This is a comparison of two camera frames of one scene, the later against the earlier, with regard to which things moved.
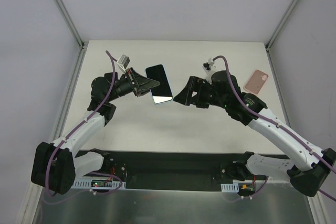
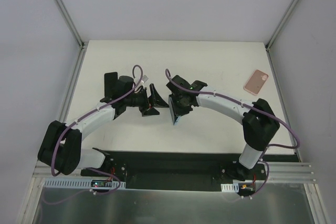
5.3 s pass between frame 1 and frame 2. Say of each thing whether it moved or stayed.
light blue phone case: moved
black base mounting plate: stayed
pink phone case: stayed
